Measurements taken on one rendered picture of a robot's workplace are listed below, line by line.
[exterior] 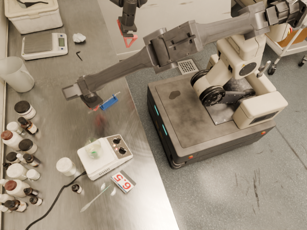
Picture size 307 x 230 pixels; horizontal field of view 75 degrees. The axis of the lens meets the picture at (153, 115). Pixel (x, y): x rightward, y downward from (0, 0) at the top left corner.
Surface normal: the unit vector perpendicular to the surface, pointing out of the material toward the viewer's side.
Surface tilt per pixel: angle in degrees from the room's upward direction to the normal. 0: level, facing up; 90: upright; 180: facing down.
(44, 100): 0
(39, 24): 93
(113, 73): 64
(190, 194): 0
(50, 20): 93
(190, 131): 0
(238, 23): 41
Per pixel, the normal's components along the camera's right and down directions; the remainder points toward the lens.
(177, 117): 0.04, -0.52
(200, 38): 0.57, -0.05
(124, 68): -0.53, 0.36
